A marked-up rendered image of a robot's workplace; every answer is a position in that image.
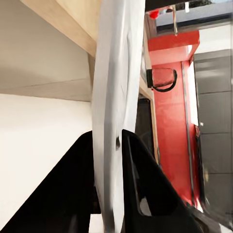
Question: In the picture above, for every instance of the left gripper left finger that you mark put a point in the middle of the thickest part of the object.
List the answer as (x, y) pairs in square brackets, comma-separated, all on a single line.
[(63, 200)]

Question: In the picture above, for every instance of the fixed window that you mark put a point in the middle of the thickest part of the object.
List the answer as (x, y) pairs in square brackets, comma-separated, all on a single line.
[(191, 16)]

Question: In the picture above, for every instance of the electric kettle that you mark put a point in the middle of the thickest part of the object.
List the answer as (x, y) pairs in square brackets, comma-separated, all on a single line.
[(161, 77)]

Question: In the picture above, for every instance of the drop in sink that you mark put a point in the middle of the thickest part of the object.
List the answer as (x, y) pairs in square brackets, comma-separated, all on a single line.
[(153, 15)]

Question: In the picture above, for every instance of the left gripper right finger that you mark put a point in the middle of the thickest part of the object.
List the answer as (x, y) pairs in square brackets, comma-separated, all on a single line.
[(169, 213)]

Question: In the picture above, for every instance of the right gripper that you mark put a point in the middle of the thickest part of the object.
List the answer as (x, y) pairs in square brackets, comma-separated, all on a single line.
[(95, 209)]

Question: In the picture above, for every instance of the saucer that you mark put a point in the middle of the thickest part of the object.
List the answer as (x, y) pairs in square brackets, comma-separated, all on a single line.
[(114, 100)]

